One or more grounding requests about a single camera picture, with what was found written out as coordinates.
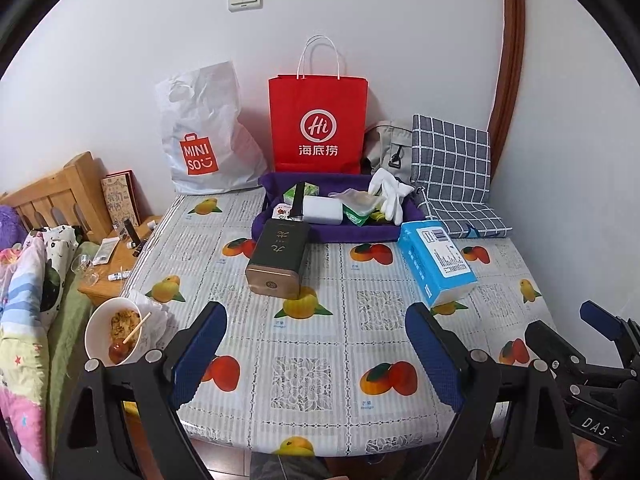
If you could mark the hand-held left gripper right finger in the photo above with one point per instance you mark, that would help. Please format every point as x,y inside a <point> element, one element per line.
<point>435,355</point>

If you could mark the fruit print tablecloth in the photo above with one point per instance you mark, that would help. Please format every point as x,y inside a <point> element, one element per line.
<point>310,375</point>

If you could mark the small white tube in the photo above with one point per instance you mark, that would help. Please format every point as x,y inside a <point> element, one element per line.
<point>119,275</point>

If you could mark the blue tissue pack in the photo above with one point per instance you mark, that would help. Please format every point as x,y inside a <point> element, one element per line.
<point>437,262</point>

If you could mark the white flat packet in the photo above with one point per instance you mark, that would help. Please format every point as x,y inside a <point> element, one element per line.
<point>106,251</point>

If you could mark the purple fabric basket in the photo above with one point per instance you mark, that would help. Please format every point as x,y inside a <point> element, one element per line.
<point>330,232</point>

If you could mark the patterned book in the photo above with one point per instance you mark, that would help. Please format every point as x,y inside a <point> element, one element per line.
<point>120,200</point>

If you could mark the white red printed packet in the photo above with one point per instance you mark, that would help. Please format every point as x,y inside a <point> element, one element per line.
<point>282,211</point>

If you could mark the purple plush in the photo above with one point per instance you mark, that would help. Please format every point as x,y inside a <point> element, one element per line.
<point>10,220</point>

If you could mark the crumpled white plastic bag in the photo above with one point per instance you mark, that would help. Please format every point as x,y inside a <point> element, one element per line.
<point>155,315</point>

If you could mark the grey backpack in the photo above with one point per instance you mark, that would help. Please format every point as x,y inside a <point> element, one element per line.
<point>390,152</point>

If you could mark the green bed sheet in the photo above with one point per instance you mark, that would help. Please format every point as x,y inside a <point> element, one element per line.
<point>65,340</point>

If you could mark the wooden headboard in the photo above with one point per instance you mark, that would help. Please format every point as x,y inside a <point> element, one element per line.
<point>55,195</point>

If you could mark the white soft pack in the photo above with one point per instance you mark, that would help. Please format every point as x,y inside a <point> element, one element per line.
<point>324,210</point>

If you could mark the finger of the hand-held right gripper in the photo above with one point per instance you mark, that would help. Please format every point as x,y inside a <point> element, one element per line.
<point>602,317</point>
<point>552,347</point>

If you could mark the green wet wipes pack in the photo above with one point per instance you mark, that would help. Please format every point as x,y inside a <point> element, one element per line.
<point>356,216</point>

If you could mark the clear glass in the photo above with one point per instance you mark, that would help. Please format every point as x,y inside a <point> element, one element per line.
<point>85,267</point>

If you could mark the wooden chopstick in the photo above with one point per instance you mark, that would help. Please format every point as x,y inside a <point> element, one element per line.
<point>137,327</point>

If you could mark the dark tea tin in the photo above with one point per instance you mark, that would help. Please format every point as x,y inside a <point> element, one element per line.
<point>277,260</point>

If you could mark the black white spotted cloth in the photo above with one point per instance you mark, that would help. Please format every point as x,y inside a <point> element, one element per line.
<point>57,255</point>

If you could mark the black bottle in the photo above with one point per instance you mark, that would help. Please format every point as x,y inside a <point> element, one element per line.
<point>131,232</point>

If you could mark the colourful printed blanket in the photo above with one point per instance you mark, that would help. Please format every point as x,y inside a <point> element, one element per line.
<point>20,320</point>

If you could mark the white glove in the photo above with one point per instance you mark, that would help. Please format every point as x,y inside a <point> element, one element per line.
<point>382,180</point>
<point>400,205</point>

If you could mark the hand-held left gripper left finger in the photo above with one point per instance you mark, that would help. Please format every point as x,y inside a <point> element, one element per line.
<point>197,355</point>

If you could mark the grey checked cushion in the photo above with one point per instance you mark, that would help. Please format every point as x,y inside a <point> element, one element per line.
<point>455,175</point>

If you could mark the wooden nightstand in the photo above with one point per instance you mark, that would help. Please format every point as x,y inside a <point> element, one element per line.
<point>117,265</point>

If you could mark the white noodle bowl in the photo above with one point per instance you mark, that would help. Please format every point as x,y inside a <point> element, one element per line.
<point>115,330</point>

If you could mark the red paper bag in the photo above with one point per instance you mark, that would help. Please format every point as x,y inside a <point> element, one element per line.
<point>317,125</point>

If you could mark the white plastic shopping bag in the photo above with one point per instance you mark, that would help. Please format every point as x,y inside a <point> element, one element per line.
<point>205,135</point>

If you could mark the brown wooden door frame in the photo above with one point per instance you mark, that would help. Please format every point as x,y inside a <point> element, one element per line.
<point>512,60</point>

